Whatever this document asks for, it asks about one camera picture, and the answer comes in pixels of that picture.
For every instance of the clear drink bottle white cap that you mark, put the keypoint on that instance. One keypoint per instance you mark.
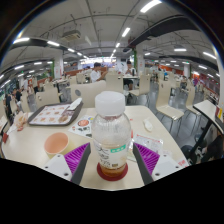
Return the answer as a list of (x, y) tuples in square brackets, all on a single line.
[(111, 130)]

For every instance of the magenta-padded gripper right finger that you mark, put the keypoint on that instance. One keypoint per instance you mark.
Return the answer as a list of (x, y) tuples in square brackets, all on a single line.
[(148, 158)]

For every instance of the pale yellow mug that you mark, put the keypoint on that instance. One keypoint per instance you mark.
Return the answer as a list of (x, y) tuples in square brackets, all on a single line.
[(56, 144)]

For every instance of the flat round red coaster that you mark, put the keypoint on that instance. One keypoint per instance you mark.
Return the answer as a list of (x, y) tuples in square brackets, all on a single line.
[(111, 178)]

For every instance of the ceiling air conditioner unit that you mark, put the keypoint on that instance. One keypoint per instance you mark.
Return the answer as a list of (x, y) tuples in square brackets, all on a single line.
[(71, 35)]

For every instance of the beige canteen chairs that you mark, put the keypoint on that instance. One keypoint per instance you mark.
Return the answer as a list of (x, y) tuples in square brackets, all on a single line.
[(166, 100)]

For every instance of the crumpled white tissue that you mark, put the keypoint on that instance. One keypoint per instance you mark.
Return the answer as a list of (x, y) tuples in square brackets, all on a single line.
[(148, 125)]

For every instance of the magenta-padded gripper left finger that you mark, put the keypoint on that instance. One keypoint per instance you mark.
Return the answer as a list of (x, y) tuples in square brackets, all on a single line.
[(75, 158)]

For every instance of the neighbouring table black leg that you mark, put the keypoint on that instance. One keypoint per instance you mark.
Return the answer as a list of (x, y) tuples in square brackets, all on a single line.
[(206, 108)]

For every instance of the person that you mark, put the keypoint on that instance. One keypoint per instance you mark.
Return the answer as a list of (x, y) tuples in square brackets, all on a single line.
[(213, 146), (17, 95), (9, 103), (96, 74), (129, 71)]

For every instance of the ceiling strip lights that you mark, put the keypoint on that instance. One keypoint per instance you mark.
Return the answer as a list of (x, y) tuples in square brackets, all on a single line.
[(150, 5)]

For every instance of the clear plastic bag with food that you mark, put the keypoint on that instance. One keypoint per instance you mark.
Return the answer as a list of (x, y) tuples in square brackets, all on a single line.
[(20, 120)]

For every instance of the printed paper leaflet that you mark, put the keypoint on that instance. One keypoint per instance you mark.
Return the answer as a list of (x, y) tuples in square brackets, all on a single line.
[(81, 125)]

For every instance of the white paper napkin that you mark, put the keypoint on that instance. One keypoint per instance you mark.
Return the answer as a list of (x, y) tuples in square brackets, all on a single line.
[(75, 104)]

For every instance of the dark food tray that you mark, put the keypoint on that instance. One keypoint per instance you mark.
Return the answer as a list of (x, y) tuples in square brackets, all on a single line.
[(50, 115)]

